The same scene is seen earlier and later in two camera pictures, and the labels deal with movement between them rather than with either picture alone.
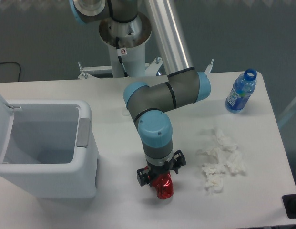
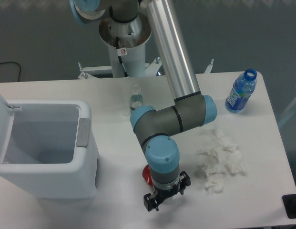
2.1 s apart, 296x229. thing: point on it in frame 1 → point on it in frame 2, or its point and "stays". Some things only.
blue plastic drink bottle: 241,91 stays
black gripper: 178,161 → 161,195
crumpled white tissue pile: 225,154 stays
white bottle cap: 125,112 stays
